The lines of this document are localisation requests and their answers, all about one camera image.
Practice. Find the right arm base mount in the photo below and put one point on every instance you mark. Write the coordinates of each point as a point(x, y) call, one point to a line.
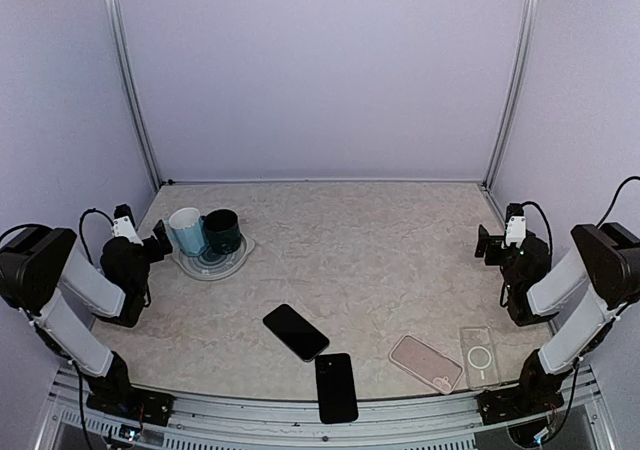
point(506, 404)

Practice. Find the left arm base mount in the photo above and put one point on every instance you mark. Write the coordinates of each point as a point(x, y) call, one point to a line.
point(144, 406)

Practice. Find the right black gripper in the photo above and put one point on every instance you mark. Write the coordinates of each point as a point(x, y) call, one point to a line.
point(485, 239)

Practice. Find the dark green mug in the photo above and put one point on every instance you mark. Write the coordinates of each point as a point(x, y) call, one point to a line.
point(222, 231)

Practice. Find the clear magsafe phone case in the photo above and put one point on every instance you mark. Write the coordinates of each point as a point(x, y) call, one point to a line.
point(479, 357)

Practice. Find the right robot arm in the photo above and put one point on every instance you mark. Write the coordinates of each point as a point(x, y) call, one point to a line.
point(603, 259)

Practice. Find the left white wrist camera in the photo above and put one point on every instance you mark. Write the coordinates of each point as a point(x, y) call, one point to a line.
point(123, 224)

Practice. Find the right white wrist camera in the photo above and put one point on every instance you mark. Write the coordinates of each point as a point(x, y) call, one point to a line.
point(515, 225)

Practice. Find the pink phone case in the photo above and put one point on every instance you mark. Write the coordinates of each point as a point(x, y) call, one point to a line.
point(426, 364)

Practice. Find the right aluminium frame post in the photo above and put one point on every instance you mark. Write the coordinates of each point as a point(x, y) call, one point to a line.
point(517, 77)

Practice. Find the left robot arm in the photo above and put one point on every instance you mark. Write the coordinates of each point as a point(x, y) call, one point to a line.
point(39, 265)

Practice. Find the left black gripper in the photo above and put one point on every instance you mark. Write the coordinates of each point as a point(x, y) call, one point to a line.
point(158, 252)

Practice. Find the black phone screen up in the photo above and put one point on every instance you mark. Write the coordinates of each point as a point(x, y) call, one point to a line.
point(296, 333)

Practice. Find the front aluminium rail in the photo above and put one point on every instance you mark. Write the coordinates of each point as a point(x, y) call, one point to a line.
point(224, 410)

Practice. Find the black phone back up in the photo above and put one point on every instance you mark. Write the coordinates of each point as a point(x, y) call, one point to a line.
point(336, 393)

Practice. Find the aluminium frame post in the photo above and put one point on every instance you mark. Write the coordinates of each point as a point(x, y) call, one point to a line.
point(116, 21)
point(517, 77)

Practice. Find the light blue white mug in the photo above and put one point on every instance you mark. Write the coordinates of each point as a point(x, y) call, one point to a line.
point(186, 227)

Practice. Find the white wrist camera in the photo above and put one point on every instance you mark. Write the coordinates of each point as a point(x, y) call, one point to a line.
point(515, 225)
point(123, 224)

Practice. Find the left aluminium frame post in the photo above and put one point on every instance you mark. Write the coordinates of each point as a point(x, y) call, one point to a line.
point(116, 21)

